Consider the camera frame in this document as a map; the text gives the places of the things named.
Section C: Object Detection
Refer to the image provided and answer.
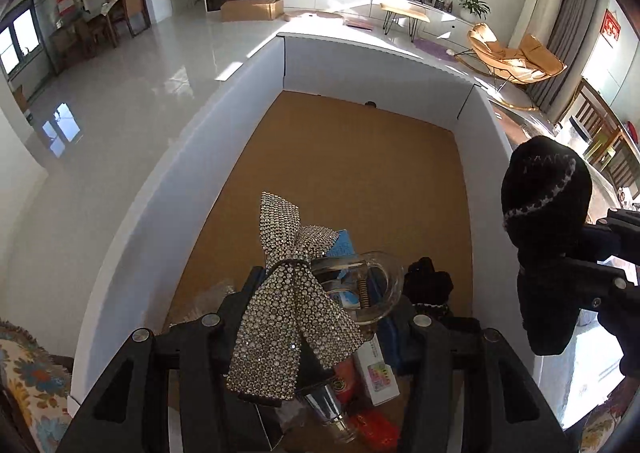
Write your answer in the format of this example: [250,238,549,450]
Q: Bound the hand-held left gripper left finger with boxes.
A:
[55,265,273,453]

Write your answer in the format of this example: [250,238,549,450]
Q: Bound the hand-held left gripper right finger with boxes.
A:
[377,305,566,453]

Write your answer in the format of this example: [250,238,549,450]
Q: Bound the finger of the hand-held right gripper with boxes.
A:
[582,207,640,264]
[560,255,640,313]

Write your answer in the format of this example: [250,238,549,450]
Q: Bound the blue and white toothpaste box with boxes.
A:
[327,228,401,406]

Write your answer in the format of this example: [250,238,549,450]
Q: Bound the cotton swab pack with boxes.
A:
[185,280,236,324]

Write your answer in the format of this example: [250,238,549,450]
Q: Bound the small red packet round logo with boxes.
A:
[332,360,361,404]

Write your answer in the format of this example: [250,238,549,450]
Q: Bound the black knit sock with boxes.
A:
[500,135,593,356]
[402,257,455,319]

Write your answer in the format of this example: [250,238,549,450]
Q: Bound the large red snack packet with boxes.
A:
[350,408,401,449]

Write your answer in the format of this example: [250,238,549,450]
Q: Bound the rhinestone bow hair clip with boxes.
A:
[225,191,365,401]

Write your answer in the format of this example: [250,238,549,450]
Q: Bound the gold and silver cosmetic tube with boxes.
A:
[305,380,358,441]

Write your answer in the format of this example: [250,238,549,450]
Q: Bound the large white cardboard box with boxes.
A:
[67,30,546,453]

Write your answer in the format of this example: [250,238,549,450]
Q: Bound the patterned dark wooden desktop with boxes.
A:
[487,98,640,439]

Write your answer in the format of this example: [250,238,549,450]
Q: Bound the wooden slat-back chair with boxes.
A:
[595,128,640,194]
[555,78,626,154]

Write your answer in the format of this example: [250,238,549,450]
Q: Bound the floral fringed cushion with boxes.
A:
[0,320,73,453]

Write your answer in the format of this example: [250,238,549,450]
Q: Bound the tan lounge chair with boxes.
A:
[467,23,531,78]
[517,33,568,84]

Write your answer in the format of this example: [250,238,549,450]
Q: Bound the grey curtain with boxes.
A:
[527,0,608,118]

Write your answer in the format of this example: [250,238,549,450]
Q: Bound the covered standing air conditioner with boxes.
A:
[510,0,568,64]

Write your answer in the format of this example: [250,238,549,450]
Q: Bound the purple floor mat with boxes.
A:
[415,40,458,61]

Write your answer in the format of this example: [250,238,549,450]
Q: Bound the large leafy potted plant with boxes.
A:
[452,0,492,18]

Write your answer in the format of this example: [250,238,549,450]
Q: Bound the wooden bench hairpin legs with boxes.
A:
[380,2,431,41]

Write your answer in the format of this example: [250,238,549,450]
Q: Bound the wooden dining table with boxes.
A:
[80,0,126,48]

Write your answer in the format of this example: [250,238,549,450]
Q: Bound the brown cardboard box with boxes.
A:
[220,0,285,22]

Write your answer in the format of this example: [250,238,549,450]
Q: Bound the wooden dining chair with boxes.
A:
[122,0,152,36]

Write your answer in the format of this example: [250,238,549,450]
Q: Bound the red wall hanging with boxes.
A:
[600,9,622,48]

